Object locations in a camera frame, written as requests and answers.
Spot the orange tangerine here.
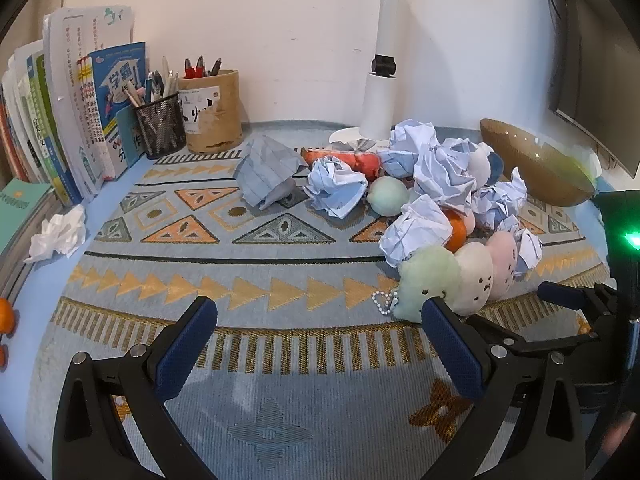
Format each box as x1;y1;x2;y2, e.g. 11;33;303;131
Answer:
442;208;468;253

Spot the cream plush toy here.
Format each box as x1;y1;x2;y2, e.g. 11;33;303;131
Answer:
452;241;495;316

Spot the pale green plush toy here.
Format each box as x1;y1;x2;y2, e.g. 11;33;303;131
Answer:
372;245;463;322

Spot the patterned woven table mat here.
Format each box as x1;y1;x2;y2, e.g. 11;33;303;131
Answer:
0;120;616;480

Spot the pale pink plush toy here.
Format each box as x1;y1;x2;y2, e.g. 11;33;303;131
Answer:
484;230;519;301

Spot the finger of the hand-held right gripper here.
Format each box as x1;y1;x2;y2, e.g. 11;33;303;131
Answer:
467;312;608;361
537;280;618;331

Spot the white desk lamp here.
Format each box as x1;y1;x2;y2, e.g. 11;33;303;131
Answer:
328;0;406;153

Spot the bunch of pens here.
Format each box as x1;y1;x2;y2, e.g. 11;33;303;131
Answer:
122;56;181;108

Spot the black mesh pen holder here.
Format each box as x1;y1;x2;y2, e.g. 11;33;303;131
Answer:
131;92;187;159

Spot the bamboo pen holder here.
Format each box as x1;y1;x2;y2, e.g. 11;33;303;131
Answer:
177;69;244;154

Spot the row of upright books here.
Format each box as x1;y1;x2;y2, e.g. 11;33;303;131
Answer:
0;6;148;206

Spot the brown woven bowl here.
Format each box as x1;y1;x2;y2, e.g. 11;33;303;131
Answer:
480;118;597;206

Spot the grey crumpled grid paper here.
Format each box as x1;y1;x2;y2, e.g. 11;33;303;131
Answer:
233;135;308;210

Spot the orange carrot plush toy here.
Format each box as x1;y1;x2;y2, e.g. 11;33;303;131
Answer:
301;137;383;181

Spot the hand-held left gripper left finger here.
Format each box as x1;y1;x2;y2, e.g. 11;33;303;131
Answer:
52;296;218;480

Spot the black computer monitor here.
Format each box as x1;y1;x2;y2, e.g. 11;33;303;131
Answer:
547;0;640;178

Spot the teal cover book stack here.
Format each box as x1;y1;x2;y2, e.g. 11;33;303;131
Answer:
0;177;56;301

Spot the pile of crumpled paper balls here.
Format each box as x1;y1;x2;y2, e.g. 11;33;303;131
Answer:
304;119;544;279

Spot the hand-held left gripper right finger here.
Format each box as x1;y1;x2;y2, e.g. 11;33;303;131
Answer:
421;297;601;480

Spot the pale green apple toy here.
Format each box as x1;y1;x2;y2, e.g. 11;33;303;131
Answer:
367;176;411;217

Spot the white crumpled tissue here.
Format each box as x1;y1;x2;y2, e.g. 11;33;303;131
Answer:
24;204;87;263

